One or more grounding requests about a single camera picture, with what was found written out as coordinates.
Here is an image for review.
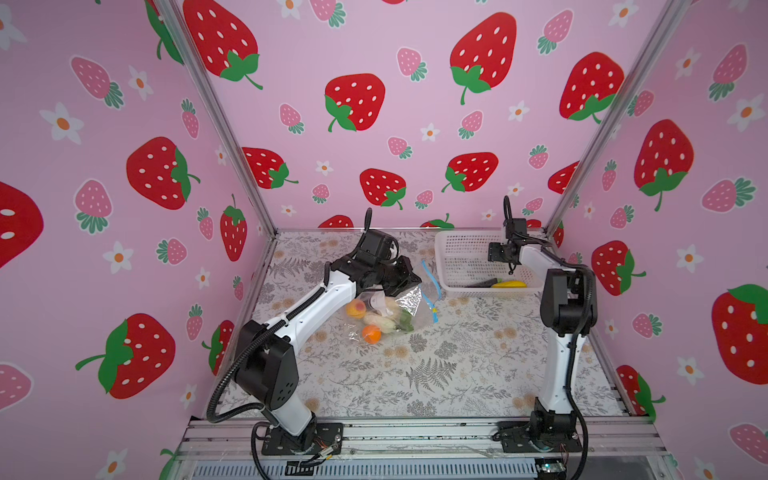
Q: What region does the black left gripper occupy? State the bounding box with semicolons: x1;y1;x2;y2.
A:
371;256;422;296

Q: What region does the beige pear shaped fruit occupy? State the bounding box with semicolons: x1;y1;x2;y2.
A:
385;297;402;316

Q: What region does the yellow red peach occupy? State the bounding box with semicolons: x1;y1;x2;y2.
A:
345;299;367;319

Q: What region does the white plastic mesh basket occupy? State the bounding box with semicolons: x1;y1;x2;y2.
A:
434;230;558;298

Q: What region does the clear zip bag blue zipper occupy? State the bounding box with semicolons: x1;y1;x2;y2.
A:
342;259;443;351

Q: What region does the white radish with leaves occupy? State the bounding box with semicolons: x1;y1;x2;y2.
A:
363;308;415;334

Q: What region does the orange tangerine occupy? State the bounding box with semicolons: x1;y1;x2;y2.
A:
361;325;383;345

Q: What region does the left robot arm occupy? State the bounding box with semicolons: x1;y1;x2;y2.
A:
232;256;421;437

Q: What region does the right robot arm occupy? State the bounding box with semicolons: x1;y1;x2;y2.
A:
488;237;598;423

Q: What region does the dark green cucumber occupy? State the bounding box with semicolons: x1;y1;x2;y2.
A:
468;278;502;289

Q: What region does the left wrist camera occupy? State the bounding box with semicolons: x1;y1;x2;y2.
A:
354;230;400;265

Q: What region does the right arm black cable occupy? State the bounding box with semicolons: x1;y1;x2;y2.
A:
501;195;598;480

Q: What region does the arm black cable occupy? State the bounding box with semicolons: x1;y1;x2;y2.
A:
501;195;598;480
205;206;376;480

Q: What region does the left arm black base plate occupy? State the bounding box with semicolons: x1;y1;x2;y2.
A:
260;422;344;456

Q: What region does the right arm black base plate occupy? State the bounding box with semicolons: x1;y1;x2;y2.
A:
491;421;583;454

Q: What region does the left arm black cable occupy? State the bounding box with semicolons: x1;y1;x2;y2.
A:
205;206;376;480

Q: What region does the aluminium front rail frame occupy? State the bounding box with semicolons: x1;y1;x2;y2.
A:
167;417;682;479

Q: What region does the aluminium left corner post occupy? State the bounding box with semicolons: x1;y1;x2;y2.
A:
157;0;278;240

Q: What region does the aluminium corner post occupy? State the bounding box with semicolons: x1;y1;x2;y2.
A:
544;0;690;239
157;0;278;240

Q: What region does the aluminium right corner post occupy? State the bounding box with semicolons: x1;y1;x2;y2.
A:
544;0;690;239

